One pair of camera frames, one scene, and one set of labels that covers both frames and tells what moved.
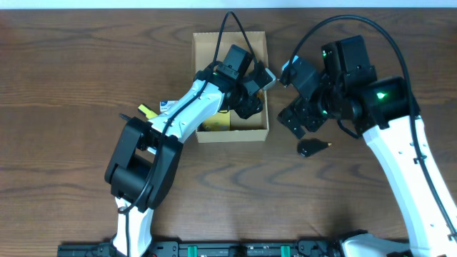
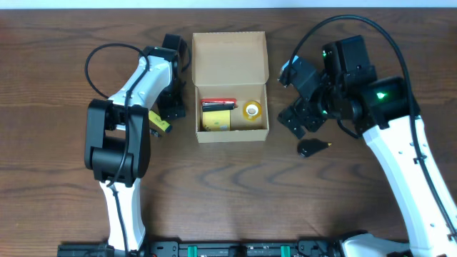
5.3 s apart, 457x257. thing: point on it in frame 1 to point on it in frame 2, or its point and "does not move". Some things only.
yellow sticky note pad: [218, 121] does not move
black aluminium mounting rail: [253, 248] does not move
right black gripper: [298, 116] does not move
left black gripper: [248, 107] to [171, 108]
